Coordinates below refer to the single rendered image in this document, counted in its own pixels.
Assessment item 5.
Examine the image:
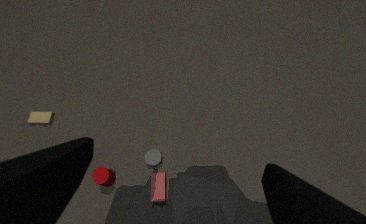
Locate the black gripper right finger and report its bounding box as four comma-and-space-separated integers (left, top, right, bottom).
262, 163, 366, 224

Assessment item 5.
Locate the red cylinder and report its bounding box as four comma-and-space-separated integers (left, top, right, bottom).
92, 167, 116, 187

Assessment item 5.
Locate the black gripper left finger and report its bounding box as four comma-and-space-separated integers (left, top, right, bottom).
0, 137, 94, 224

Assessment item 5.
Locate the pink flat strip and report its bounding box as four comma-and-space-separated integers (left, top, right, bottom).
151, 173, 166, 202

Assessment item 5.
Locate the small beige block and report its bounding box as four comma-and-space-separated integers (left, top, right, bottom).
27, 112, 55, 124

